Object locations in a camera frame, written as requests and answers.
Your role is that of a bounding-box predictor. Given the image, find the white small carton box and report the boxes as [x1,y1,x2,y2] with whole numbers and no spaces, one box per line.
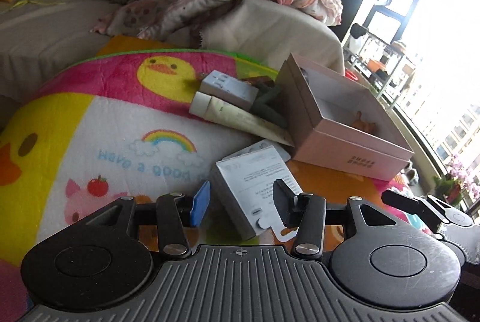
[211,146,303,242]

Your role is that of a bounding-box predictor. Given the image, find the brown toy figure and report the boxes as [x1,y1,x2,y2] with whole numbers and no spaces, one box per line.
[351,111,376,134]

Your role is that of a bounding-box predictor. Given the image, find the cream lotion tube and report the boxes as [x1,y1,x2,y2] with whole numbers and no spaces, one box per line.
[189,92,294,147]

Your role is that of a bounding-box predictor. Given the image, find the white power strip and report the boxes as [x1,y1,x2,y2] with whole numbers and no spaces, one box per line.
[199,70,259,111]

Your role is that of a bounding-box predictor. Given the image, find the pink flower pot plant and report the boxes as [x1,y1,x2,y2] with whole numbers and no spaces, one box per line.
[433,155,479,207]

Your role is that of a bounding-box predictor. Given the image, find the pink cardboard box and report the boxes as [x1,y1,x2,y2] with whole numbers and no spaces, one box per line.
[276,55,414,181]

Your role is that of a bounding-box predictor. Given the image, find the colourful cartoon play mat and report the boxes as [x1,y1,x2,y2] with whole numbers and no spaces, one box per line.
[0,48,432,322]

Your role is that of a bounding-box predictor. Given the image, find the green plastic toy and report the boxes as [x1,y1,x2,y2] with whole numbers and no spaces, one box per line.
[250,82,288,129]

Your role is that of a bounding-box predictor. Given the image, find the metal balcony shelf rack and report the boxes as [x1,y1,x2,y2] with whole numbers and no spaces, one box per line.
[343,23,416,109]

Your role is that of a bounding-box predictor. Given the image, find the beige covered sofa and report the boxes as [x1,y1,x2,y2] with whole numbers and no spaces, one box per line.
[1,0,344,102]

